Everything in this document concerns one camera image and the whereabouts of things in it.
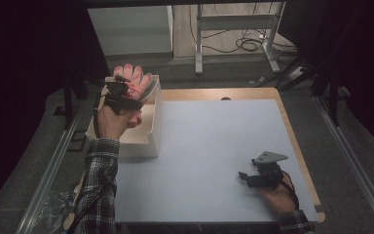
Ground person's left hand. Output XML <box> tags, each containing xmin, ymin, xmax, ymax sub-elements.
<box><xmin>95</xmin><ymin>102</ymin><xmax>144</xmax><ymax>141</ymax></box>

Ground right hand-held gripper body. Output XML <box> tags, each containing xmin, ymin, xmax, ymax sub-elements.
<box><xmin>246</xmin><ymin>150</ymin><xmax>290</xmax><ymax>190</ymax></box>

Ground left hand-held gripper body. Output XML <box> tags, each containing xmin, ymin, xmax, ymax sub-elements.
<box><xmin>102</xmin><ymin>81</ymin><xmax>144</xmax><ymax>115</ymax></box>

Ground black and red right gripper cable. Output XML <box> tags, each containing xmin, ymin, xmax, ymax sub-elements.
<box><xmin>280</xmin><ymin>171</ymin><xmax>301</xmax><ymax>212</ymax></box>

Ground person's right hand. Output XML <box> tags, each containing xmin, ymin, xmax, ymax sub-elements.
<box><xmin>258</xmin><ymin>175</ymin><xmax>299</xmax><ymax>216</ymax></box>

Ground aluminium rail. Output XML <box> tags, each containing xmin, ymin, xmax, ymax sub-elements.
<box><xmin>314</xmin><ymin>95</ymin><xmax>374</xmax><ymax>234</ymax></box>
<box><xmin>14</xmin><ymin>97</ymin><xmax>94</xmax><ymax>234</ymax></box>

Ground clear plastic bag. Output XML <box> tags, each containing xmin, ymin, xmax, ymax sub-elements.
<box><xmin>36</xmin><ymin>189</ymin><xmax>80</xmax><ymax>234</ymax></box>

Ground white cabinet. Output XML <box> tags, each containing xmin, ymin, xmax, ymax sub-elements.
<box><xmin>87</xmin><ymin>5</ymin><xmax>175</xmax><ymax>57</ymax></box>

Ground white box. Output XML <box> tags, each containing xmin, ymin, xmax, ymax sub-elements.
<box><xmin>86</xmin><ymin>74</ymin><xmax>164</xmax><ymax>160</ymax></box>

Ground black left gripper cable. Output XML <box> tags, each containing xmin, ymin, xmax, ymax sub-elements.
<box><xmin>65</xmin><ymin>91</ymin><xmax>116</xmax><ymax>234</ymax></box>

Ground dark curtain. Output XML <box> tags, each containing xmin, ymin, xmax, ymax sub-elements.
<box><xmin>0</xmin><ymin>0</ymin><xmax>111</xmax><ymax>213</ymax></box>
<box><xmin>277</xmin><ymin>0</ymin><xmax>374</xmax><ymax>159</ymax></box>

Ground white table mat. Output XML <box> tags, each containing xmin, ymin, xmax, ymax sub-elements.
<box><xmin>114</xmin><ymin>98</ymin><xmax>319</xmax><ymax>225</ymax></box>

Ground black metal stand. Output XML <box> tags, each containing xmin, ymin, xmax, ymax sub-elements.
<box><xmin>311</xmin><ymin>62</ymin><xmax>353</xmax><ymax>129</ymax></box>
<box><xmin>53</xmin><ymin>72</ymin><xmax>92</xmax><ymax>132</ymax></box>

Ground white metal desk frame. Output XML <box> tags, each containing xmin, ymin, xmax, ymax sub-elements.
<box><xmin>194</xmin><ymin>1</ymin><xmax>287</xmax><ymax>76</ymax></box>

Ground black floor cables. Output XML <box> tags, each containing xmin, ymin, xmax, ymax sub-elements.
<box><xmin>188</xmin><ymin>2</ymin><xmax>299</xmax><ymax>56</ymax></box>

